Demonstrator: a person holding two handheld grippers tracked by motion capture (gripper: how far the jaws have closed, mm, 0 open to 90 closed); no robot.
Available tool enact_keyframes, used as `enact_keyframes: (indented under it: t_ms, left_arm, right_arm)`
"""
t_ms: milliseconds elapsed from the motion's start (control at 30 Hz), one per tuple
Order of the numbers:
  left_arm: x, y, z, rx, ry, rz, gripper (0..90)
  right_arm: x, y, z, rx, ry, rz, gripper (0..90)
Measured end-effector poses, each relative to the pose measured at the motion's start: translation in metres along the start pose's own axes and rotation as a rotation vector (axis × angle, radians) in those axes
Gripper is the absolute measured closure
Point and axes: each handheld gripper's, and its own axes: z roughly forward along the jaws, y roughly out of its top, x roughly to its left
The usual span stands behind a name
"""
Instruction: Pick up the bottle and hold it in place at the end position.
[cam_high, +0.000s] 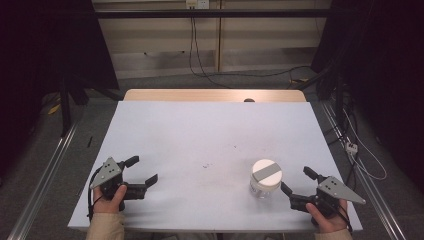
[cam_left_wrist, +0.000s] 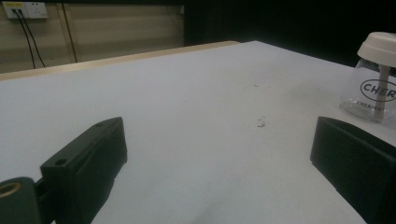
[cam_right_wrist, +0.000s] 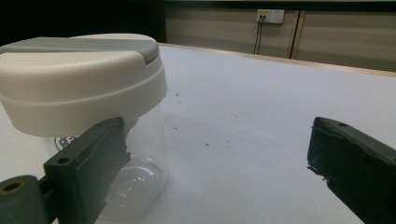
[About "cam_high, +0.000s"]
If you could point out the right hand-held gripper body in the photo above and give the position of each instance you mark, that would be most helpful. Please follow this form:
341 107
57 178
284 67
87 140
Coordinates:
333 190

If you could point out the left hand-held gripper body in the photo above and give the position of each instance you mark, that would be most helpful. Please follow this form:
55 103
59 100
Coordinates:
108 173

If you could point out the clear plastic jar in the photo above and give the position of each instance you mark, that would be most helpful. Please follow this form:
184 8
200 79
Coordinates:
260 193

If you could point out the white jar lid grey flap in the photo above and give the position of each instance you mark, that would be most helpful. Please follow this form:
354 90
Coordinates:
266 173

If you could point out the person's left hand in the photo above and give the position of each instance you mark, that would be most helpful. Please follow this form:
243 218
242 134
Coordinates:
106 206

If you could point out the person's right hand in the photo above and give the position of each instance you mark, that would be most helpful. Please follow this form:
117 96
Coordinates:
330 225

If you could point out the small black floor strip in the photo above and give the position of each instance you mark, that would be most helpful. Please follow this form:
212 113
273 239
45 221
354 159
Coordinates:
89 141

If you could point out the white table board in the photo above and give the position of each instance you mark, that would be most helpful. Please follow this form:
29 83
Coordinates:
200 133

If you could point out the black metal stand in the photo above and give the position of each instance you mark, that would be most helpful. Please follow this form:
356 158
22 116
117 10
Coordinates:
65 106
338 96

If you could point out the yellow floor tape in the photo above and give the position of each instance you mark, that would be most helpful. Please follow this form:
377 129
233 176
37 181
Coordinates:
54 109

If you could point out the wooden table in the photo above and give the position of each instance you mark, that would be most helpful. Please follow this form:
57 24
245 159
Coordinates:
200 95

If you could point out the dark round table grommet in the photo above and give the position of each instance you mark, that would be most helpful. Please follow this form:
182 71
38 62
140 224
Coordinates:
249 100

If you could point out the dark curtain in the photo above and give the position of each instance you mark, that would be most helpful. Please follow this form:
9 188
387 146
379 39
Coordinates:
383 66
40 50

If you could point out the aluminium floor rail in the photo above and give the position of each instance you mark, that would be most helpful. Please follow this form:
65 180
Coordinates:
373 193
43 183

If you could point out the wooden wall post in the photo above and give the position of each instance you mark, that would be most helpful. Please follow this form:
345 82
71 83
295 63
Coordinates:
218 40

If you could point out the white wall socket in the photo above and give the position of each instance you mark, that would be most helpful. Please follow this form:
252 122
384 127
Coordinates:
197 4

